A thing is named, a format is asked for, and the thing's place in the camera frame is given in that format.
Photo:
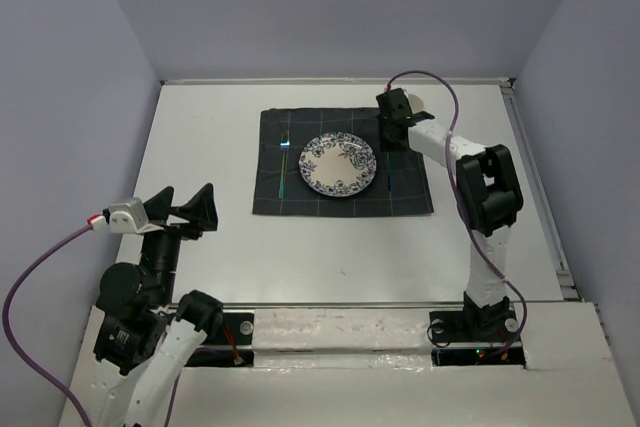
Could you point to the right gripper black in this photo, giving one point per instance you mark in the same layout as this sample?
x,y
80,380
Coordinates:
x,y
385,144

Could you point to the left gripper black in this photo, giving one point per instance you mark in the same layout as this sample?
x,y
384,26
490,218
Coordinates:
x,y
201,207

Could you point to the pale yellow-green mug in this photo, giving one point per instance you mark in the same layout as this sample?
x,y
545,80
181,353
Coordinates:
x,y
415,102

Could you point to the iridescent blue spoon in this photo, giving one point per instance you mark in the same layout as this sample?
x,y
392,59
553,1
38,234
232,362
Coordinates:
x,y
389,172

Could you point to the dark checked cloth placemat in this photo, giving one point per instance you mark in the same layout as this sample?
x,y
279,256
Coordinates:
x,y
410,197

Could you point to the blue floral ceramic plate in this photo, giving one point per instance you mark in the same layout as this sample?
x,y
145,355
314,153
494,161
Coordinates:
x,y
337,164

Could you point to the iridescent fork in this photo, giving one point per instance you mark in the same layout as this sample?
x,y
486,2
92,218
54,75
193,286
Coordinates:
x,y
284,148

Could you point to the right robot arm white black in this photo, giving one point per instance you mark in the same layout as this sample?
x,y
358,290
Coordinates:
x,y
488,199

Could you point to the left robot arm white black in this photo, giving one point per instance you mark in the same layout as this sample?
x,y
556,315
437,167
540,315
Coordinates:
x,y
140,349

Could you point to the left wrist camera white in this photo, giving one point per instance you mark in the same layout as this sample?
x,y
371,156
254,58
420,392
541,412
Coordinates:
x,y
125,217

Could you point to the aluminium table edge rail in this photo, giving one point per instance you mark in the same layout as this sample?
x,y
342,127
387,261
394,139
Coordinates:
x,y
563,273

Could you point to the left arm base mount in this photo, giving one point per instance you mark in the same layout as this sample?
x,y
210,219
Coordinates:
x,y
230,346

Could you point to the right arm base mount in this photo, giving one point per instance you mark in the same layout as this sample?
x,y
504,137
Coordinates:
x,y
474,336

